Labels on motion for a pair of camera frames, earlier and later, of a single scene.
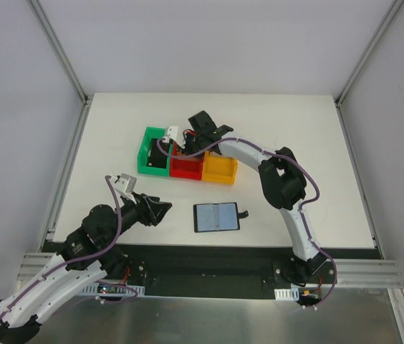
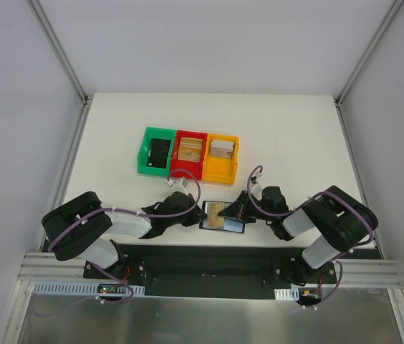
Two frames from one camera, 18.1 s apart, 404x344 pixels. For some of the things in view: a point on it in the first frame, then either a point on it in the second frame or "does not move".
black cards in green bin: (157, 158) does not move
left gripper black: (146, 209) → (190, 213)
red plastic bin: (187, 168) does not move
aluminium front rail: (352, 273) does not move
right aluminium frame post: (394, 8) does not move
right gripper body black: (190, 145) → (242, 206)
